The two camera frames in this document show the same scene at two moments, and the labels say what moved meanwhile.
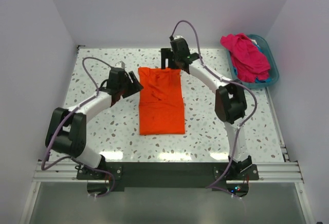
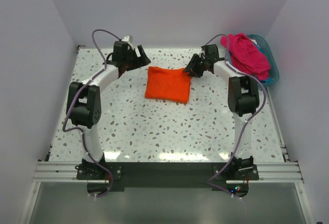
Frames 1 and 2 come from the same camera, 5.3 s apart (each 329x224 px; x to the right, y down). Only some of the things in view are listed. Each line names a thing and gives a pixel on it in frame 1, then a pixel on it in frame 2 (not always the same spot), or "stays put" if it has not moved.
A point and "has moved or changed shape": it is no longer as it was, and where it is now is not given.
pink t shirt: (252, 63) stays put
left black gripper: (129, 83) to (136, 58)
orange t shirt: (161, 100) has moved or changed shape
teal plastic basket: (273, 68) stays put
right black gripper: (168, 55) to (199, 64)
